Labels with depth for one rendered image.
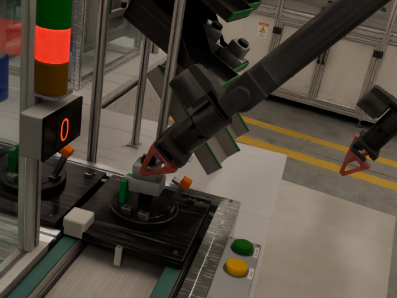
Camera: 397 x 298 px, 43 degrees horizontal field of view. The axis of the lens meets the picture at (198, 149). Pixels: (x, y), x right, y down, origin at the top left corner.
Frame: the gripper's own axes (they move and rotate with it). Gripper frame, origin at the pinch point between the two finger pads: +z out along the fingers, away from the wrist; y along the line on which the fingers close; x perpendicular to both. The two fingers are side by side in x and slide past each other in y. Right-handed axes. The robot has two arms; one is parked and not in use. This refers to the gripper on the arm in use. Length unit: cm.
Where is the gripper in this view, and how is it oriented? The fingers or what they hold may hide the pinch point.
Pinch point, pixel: (147, 166)
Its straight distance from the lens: 100.6
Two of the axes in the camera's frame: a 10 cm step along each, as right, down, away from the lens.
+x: 6.4, 7.5, 1.5
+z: -7.3, 5.3, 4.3
